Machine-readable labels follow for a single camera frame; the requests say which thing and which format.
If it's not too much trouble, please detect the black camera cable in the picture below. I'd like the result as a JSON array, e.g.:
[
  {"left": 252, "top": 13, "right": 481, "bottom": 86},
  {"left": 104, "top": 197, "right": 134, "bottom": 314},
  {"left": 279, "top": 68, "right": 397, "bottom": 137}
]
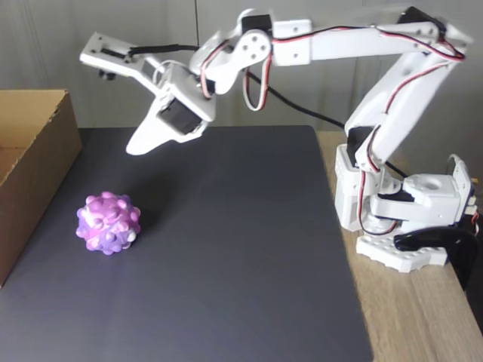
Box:
[{"left": 126, "top": 42, "right": 411, "bottom": 179}]

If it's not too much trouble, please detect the brown cardboard box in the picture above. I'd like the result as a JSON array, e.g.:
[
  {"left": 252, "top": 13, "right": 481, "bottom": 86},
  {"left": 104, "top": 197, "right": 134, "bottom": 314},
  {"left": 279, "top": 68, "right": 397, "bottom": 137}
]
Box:
[{"left": 0, "top": 88, "right": 84, "bottom": 290}]

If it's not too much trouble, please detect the pink purple bumpy ball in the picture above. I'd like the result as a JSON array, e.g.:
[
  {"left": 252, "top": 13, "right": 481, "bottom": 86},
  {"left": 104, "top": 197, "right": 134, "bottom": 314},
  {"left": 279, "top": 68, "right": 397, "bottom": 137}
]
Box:
[{"left": 75, "top": 190, "right": 143, "bottom": 256}]

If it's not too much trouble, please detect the dark grey table mat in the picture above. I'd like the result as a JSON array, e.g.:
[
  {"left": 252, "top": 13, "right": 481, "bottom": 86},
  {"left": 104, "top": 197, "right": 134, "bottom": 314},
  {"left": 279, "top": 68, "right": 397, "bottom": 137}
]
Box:
[{"left": 0, "top": 126, "right": 375, "bottom": 362}]

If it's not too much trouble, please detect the black table clamp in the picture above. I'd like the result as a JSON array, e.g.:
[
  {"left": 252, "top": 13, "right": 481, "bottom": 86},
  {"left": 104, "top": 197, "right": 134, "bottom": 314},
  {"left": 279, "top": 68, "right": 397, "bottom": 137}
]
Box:
[{"left": 393, "top": 225, "right": 478, "bottom": 292}]

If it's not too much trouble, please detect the white gripper camera mount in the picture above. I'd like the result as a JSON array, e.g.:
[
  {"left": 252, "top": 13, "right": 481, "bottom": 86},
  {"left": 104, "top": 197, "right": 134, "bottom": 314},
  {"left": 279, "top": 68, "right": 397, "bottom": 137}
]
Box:
[{"left": 78, "top": 31, "right": 173, "bottom": 96}]

